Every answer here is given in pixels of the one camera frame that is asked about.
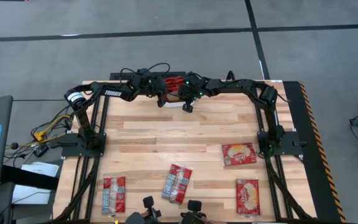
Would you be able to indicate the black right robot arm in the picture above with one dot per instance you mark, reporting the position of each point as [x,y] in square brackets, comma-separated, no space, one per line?
[238,84]

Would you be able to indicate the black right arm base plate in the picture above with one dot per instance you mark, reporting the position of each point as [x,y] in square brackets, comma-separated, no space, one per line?
[291,151]

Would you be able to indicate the black aluminium table frame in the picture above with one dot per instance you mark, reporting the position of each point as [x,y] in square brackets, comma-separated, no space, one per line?
[94,183]

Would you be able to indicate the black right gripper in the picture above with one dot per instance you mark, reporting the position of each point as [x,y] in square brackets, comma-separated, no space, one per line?
[191,91]

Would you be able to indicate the black round knob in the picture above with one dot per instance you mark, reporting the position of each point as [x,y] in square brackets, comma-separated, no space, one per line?
[14,145]

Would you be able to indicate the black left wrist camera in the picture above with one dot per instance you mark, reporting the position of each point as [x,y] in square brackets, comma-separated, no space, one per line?
[143,73]

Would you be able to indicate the white plastic basket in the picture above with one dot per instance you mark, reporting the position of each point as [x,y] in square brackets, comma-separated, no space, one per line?
[171,104]

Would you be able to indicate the black bar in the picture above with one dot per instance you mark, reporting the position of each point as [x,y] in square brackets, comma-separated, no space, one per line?
[26,177]

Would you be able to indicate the yellow connector block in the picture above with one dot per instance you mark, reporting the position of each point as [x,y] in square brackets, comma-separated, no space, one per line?
[39,136]

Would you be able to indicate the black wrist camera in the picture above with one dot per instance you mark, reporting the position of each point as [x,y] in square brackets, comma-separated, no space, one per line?
[196,77]
[143,73]

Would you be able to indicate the black leader arm gripper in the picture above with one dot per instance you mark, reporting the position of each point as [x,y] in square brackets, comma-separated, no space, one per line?
[194,207]
[148,203]

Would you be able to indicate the black adapter box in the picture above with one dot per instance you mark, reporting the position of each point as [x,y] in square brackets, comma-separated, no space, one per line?
[40,151]

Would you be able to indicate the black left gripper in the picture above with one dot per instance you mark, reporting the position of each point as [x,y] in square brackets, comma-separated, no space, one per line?
[154,87]

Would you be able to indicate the black hazard striped edge mat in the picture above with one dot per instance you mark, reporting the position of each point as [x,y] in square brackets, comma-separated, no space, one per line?
[317,174]

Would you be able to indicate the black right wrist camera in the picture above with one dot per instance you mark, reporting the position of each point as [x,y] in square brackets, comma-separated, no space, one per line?
[196,77]

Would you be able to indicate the white paper sheet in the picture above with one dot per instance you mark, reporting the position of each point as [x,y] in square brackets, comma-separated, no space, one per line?
[30,196]
[42,169]

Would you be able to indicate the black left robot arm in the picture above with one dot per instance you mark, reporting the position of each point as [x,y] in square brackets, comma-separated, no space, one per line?
[113,92]

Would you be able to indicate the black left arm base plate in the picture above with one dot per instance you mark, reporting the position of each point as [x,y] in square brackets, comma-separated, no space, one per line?
[70,151]

